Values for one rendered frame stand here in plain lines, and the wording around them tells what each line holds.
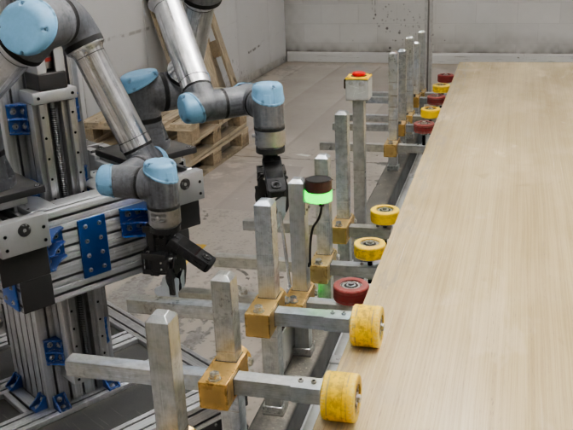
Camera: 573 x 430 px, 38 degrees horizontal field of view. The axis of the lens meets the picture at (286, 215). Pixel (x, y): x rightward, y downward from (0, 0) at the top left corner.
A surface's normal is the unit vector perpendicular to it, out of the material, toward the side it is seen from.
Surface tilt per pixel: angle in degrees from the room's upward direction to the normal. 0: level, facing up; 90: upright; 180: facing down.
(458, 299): 0
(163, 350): 90
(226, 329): 90
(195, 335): 0
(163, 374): 90
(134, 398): 0
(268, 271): 90
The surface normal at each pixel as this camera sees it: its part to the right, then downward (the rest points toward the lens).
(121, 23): 0.95, 0.07
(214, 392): -0.26, 0.34
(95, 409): -0.04, -0.94
